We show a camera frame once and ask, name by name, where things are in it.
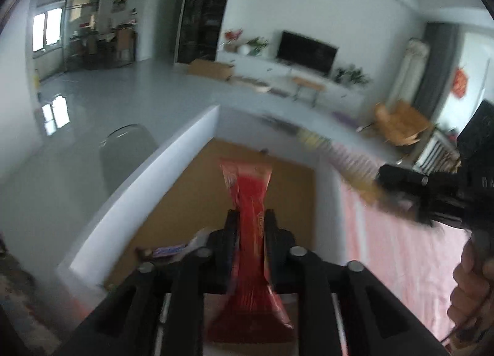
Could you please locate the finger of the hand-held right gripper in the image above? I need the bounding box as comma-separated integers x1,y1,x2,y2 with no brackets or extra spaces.
405,194,438,227
376,165,431,194

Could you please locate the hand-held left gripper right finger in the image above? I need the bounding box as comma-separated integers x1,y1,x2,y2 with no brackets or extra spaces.
263,208,450,356

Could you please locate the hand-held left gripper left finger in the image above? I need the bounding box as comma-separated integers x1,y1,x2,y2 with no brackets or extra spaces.
54,209,242,356

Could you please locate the long beige wafer packet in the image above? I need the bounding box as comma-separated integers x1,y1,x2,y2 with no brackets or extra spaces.
340,169,387,206

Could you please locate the brown chocolate bar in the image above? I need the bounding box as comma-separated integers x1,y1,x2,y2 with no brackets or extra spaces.
135,242,190,262

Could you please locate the red snack packet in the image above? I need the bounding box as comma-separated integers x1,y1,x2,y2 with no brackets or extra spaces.
206,158,294,343

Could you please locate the white cardboard box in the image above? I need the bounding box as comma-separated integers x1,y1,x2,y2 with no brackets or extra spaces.
56,104,350,291

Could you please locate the person's right hand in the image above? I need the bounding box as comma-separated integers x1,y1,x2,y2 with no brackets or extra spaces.
448,240,494,349

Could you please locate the wooden railing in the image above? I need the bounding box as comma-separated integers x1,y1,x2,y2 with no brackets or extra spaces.
419,134,462,171

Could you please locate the orange lounge chair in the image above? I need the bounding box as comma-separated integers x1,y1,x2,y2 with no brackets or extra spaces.
374,100,435,146

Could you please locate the purple floor mat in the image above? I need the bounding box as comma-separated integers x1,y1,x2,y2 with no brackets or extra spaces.
334,113,361,127

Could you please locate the covered standing air conditioner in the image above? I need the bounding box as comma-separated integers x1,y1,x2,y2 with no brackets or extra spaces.
390,37,431,104

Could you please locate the large potted plant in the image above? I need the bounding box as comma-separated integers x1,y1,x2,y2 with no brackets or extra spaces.
344,65,371,87

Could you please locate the grey curtain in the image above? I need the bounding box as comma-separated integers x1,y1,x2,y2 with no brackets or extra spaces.
413,22,460,125

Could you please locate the wooden bench with metal legs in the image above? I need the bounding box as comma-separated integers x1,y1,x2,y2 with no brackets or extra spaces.
291,76,325,107

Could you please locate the grey chair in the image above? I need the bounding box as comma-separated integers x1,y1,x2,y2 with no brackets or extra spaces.
99,124,158,195

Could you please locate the black television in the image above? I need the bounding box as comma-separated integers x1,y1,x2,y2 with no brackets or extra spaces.
276,31,339,78

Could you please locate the white television cabinet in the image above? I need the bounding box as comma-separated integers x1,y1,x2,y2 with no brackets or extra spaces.
216,51,365,110

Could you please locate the beige cat scratcher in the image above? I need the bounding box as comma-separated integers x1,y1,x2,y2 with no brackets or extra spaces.
232,76,273,93

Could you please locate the brown cardboard box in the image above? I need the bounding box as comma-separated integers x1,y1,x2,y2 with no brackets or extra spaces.
188,59,234,81

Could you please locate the green plant in white vase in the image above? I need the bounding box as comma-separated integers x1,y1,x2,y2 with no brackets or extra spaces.
247,37,269,56

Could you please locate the red flower plant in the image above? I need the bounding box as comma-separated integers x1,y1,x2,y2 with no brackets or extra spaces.
224,29,243,52

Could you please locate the wooden dining chair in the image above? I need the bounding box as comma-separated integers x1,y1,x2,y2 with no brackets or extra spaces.
116,24,137,61

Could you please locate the black display cabinet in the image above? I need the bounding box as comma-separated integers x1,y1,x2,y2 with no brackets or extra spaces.
177,0,240,65

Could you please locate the red wall hanging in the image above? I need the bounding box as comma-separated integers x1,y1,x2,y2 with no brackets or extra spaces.
451,66,469,99

